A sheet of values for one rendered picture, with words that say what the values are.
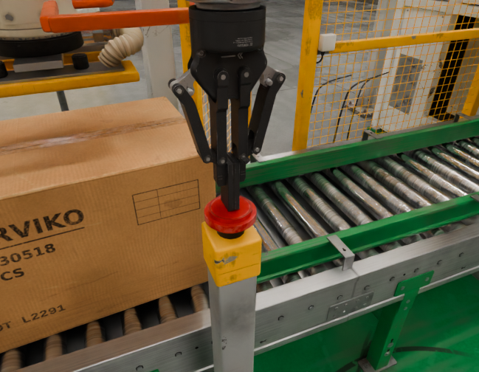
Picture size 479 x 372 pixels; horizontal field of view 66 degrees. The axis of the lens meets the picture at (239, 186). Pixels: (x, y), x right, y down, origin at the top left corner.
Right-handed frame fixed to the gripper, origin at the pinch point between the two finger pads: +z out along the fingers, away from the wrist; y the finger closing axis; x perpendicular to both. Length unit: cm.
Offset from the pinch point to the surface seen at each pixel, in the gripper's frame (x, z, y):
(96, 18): 23.4, -16.5, -11.3
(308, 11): 91, -6, 65
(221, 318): -2.7, 22.1, -2.7
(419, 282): 15, 61, 67
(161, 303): 30, 53, -9
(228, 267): -3.3, 11.3, -1.6
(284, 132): 216, 106, 130
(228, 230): -3.1, 5.1, -1.4
